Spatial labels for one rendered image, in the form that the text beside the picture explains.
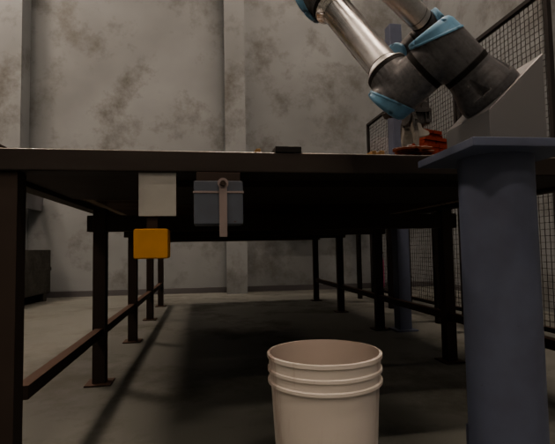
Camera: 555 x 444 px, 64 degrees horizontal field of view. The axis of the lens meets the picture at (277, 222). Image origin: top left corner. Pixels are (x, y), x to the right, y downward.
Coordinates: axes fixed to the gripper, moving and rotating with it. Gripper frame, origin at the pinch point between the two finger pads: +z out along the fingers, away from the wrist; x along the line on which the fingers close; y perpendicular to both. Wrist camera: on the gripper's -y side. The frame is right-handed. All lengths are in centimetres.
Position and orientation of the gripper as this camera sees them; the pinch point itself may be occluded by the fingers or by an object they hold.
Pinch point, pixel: (409, 147)
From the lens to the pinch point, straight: 167.3
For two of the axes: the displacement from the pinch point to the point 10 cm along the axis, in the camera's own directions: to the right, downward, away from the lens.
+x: -1.4, 0.7, 9.9
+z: 0.1, 10.0, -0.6
